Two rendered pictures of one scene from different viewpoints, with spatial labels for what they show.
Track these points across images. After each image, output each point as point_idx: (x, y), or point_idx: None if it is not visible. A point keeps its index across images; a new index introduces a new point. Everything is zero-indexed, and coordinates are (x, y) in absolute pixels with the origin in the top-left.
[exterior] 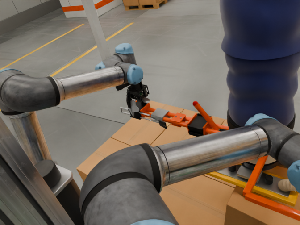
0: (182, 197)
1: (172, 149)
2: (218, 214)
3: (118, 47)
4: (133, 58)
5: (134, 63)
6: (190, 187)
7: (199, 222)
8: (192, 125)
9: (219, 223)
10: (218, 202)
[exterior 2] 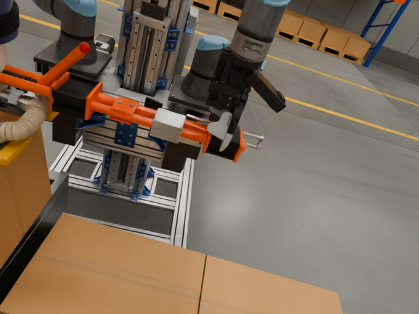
0: (123, 273)
1: None
2: (55, 255)
3: None
4: (245, 2)
5: (240, 15)
6: (112, 298)
7: (87, 240)
8: (91, 86)
9: (54, 242)
10: (55, 276)
